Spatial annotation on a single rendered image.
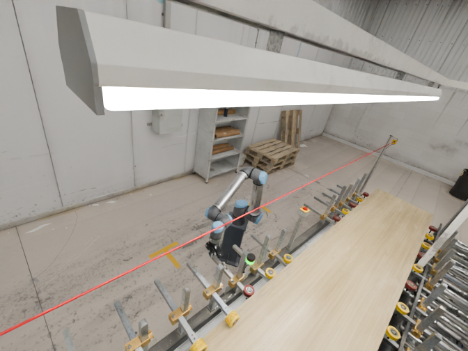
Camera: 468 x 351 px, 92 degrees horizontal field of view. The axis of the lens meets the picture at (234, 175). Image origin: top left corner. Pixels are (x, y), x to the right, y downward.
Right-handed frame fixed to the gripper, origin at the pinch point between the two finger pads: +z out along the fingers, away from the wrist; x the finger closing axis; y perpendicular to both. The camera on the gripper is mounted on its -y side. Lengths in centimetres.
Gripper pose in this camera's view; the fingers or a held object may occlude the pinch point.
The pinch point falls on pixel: (212, 258)
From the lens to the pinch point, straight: 202.9
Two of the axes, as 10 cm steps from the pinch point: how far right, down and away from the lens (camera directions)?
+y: -6.5, -5.1, 5.6
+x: -7.3, 2.2, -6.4
